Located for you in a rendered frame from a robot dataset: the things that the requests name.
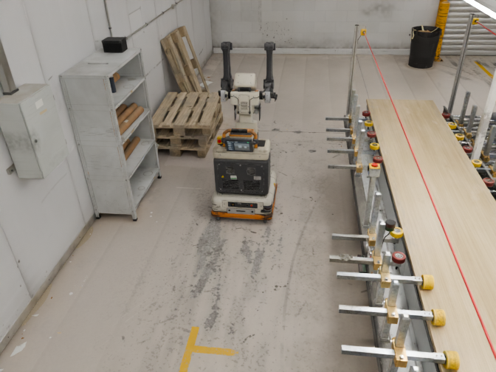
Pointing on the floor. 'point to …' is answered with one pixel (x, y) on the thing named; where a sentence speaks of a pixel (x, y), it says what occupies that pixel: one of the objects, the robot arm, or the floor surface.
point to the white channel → (485, 120)
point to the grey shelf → (127, 193)
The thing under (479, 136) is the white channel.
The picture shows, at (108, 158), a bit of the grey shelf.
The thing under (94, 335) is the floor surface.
